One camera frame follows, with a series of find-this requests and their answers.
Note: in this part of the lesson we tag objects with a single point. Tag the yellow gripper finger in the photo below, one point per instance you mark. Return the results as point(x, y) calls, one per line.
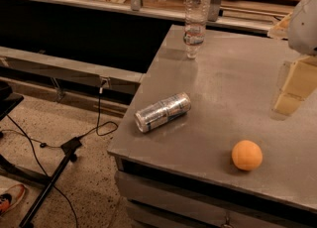
point(297, 84)
point(280, 29)

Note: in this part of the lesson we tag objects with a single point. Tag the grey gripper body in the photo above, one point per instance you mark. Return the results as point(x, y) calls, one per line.
point(304, 27)

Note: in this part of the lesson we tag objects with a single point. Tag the silver redbull can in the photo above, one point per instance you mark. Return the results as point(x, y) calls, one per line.
point(162, 112)

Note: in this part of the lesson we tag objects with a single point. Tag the clear plastic water bottle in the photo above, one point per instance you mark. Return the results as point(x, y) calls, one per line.
point(196, 12)

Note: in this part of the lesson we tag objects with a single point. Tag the orange ball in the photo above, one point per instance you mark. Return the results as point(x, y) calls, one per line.
point(247, 155)

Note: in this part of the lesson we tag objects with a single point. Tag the grey cabinet drawers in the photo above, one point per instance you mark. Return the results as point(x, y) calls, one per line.
point(160, 199)

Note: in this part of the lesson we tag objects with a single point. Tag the black floor stand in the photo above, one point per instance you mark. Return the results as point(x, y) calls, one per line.
point(9, 100)

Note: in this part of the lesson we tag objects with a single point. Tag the orange white sneaker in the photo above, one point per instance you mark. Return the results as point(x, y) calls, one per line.
point(11, 197)

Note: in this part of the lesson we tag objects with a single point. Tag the grey metal rail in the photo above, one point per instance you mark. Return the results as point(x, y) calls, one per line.
point(90, 74)

